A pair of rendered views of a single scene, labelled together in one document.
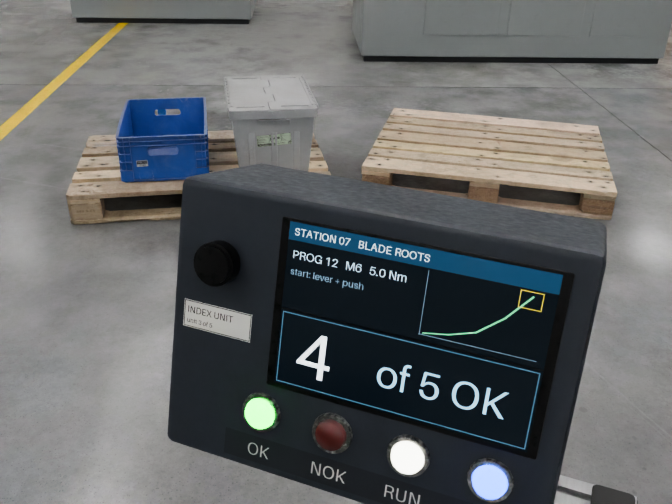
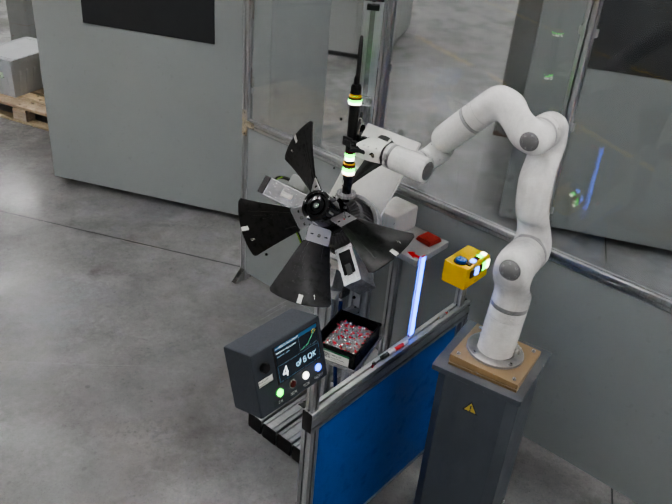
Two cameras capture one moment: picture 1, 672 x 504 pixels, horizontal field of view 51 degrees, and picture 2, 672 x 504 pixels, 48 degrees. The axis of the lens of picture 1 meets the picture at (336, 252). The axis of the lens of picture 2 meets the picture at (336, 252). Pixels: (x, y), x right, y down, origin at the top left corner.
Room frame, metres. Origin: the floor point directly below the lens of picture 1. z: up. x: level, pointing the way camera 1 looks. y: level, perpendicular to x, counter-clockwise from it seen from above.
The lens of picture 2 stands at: (-0.21, 1.45, 2.47)
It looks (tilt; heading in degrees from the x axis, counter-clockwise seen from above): 31 degrees down; 287
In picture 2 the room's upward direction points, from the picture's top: 5 degrees clockwise
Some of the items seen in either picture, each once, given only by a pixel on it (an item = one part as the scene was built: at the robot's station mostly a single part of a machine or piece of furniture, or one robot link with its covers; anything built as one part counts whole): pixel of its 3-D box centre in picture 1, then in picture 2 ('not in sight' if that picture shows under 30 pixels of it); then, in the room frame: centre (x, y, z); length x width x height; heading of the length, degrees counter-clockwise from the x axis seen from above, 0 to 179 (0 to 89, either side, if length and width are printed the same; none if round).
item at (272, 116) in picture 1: (269, 123); not in sight; (3.38, 0.35, 0.31); 0.60 x 0.42 x 0.33; 10
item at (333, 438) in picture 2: not in sight; (383, 434); (0.18, -0.59, 0.45); 0.82 x 0.02 x 0.66; 69
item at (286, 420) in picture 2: not in sight; (330, 410); (0.54, -1.05, 0.04); 0.62 x 0.45 x 0.08; 69
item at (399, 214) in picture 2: not in sight; (391, 215); (0.45, -1.43, 0.92); 0.17 x 0.16 x 0.11; 69
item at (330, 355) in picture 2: not in sight; (347, 339); (0.36, -0.59, 0.85); 0.22 x 0.17 x 0.07; 83
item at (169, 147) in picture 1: (166, 137); not in sight; (3.29, 0.84, 0.25); 0.60 x 0.41 x 0.22; 10
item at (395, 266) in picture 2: not in sight; (388, 317); (0.39, -1.37, 0.42); 0.04 x 0.04 x 0.83; 69
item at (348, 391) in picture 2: not in sight; (394, 357); (0.18, -0.59, 0.82); 0.90 x 0.04 x 0.08; 69
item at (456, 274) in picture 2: not in sight; (465, 268); (0.04, -0.96, 1.02); 0.16 x 0.10 x 0.11; 69
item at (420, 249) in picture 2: not in sight; (399, 238); (0.39, -1.37, 0.85); 0.36 x 0.24 x 0.03; 159
